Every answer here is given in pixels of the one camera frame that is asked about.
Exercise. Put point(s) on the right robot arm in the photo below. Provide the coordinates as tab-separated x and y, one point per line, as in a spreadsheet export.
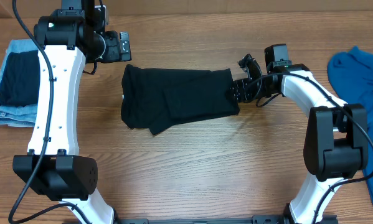
336	142

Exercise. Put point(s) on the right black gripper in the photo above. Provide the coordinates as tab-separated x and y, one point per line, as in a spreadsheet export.
236	92

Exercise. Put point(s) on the folded dark navy shirt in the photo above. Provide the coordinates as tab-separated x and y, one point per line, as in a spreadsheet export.
19	85

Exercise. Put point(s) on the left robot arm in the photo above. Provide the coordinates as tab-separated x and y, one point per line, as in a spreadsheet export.
68	39

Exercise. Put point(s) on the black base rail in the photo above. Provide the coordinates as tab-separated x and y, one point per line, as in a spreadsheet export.
201	221

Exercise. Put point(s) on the black t-shirt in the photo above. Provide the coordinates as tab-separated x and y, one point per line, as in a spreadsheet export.
156	98

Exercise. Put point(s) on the folded light blue jeans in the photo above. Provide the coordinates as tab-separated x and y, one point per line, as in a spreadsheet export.
11	115

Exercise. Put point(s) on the blue t-shirt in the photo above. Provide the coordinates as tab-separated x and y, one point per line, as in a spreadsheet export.
351	76

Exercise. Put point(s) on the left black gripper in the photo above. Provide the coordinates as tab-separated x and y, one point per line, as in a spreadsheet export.
124	46

